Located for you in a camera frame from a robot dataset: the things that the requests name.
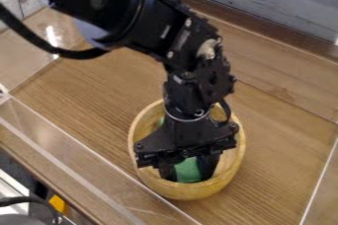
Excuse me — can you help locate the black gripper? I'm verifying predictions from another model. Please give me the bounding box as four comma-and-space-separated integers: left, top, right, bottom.
134, 116, 241, 182

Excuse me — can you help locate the green rectangular block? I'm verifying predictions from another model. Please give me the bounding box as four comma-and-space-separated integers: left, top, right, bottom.
174, 157, 201, 184

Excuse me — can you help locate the brown wooden bowl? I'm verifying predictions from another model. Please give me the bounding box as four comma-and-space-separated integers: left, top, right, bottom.
129, 100, 247, 201

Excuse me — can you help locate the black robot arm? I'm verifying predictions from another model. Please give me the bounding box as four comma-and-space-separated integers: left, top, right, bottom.
0, 0, 239, 182

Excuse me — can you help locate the clear acrylic front barrier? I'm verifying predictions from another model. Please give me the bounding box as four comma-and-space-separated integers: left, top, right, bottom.
0, 85, 202, 225

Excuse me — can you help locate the yellow label sticker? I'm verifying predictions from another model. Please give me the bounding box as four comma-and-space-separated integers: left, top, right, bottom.
50, 194, 67, 213

